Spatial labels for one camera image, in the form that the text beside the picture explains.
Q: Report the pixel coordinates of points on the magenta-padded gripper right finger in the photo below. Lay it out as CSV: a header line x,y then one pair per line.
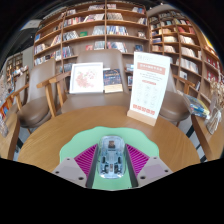
x,y
137,159

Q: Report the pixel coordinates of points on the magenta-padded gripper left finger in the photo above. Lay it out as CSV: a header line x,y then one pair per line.
x,y
86,160

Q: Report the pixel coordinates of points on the transparent computer mouse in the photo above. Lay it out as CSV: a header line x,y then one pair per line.
x,y
111,158

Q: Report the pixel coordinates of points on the green blob-shaped mouse pad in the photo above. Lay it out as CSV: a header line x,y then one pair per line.
x,y
80,143

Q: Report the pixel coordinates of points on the brown padded wooden armchair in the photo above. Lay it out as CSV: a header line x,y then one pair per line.
x,y
36,110
175,106
96,101

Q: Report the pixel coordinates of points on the white sign on wooden stand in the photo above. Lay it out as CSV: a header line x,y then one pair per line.
x,y
149,86

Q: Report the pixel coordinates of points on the stack of colourful books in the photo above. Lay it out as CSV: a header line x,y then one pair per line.
x,y
196,106

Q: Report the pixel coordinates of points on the white framed floral picture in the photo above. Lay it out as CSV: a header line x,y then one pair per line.
x,y
86,78

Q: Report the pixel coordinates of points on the dark-covered book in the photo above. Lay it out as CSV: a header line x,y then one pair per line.
x,y
112,79

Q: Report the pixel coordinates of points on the glass vase with dried flowers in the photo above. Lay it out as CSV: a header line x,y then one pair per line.
x,y
213,121

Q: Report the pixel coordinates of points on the distant wooden bookshelf unit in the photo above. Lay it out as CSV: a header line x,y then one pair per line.
x,y
14,65

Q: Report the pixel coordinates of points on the angled wooden bookshelf unit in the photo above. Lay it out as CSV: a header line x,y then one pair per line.
x,y
180,43

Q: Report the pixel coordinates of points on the wide wooden bookshelf unit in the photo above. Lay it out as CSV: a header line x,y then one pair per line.
x,y
83,33

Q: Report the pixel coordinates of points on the white hanging ceiling panel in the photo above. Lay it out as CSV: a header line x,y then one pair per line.
x,y
30,24

